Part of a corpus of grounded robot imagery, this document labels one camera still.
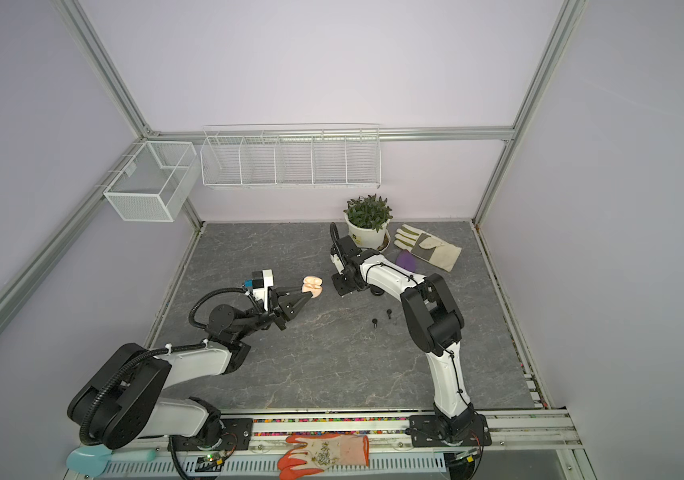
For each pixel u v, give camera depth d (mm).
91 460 699
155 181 990
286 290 719
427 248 1119
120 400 428
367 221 995
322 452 695
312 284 723
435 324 537
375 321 936
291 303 715
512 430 756
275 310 666
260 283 649
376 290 991
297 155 986
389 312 961
